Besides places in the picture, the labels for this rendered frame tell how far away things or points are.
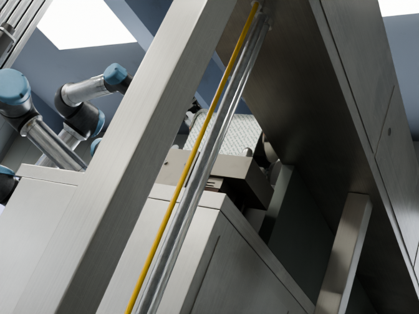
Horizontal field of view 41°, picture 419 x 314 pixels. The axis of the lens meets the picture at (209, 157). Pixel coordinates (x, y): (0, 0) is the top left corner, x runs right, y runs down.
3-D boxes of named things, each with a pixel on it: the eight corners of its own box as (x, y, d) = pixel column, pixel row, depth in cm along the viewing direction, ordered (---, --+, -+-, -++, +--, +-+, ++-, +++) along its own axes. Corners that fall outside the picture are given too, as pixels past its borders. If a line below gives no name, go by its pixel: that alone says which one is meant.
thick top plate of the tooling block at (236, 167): (142, 190, 162) (150, 172, 164) (267, 210, 141) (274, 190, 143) (113, 162, 150) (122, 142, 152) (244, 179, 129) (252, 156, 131)
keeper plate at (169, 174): (153, 189, 138) (169, 151, 143) (186, 194, 133) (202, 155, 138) (148, 184, 137) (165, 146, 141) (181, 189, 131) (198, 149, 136)
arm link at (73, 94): (49, 80, 227) (123, 55, 193) (70, 96, 233) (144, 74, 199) (36, 103, 222) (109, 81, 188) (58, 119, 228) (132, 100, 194)
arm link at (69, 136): (-8, 196, 227) (76, 91, 232) (22, 214, 236) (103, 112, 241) (-2, 207, 217) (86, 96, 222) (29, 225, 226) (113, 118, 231)
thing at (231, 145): (168, 185, 164) (191, 133, 172) (237, 195, 152) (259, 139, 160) (167, 184, 164) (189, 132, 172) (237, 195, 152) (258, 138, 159)
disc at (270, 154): (274, 171, 168) (288, 130, 174) (275, 171, 168) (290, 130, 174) (257, 145, 157) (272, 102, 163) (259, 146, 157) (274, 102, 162)
